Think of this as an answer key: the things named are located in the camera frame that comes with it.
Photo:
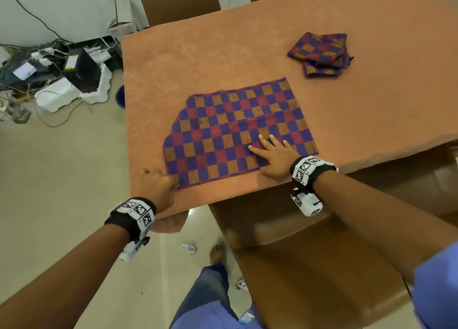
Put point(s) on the orange tablecloth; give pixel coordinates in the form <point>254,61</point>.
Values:
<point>375,107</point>

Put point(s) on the crumpled white paper scrap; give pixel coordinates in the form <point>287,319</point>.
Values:
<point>242,284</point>
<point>189,248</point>

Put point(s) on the person's left fingers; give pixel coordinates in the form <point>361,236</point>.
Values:
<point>169,182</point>

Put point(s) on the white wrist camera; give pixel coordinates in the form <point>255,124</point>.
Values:
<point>130,250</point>
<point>308,203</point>

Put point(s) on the blue shirt sleeve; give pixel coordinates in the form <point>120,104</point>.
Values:
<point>436,289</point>

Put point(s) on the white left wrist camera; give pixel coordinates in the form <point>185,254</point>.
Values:
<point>130,250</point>

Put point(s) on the black box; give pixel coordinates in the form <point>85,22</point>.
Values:
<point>84,73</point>

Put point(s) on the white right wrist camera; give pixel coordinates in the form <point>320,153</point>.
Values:
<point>308,203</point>

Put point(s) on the blue round object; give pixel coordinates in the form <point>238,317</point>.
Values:
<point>121,97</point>

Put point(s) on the person's right hand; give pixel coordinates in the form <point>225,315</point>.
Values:
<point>278,157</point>

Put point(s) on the folded checkered cloth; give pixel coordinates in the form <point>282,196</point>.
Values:
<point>318,48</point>
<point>327,71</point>

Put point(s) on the person's right forearm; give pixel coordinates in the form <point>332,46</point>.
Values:
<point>375,214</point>

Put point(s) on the person's right middle finger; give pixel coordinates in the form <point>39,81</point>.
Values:
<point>264,142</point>

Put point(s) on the person's left forearm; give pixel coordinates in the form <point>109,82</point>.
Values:
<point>60,285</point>

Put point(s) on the large checkered purple orange cloth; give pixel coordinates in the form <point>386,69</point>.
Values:
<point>229,132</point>

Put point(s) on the white foam packing piece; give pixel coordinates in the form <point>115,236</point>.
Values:
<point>68,94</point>

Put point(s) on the brown chair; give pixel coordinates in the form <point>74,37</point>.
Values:
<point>177,1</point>
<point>322,268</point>

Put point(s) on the white badge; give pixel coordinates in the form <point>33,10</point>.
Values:
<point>247,318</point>

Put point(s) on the person's left hand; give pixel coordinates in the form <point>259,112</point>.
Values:
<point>160,191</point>

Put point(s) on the black right wrist marker band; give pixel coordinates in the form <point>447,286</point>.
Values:
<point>309,171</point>

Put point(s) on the white cardboard box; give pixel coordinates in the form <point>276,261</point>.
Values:
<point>123,22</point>

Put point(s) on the black wrist marker band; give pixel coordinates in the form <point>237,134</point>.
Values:
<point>133,216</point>
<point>309,171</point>

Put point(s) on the person's right thumb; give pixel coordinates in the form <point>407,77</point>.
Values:
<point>266,171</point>

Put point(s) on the blue trousers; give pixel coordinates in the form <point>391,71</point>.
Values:
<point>205,300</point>

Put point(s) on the person's bare foot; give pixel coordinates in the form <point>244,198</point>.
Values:
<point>217,253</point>

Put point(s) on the black left wrist marker band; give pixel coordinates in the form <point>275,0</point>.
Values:
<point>133,216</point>

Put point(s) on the person's right little finger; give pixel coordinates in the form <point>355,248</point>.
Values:
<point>287,145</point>

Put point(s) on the white power adapter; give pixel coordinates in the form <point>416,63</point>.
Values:
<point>24,71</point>

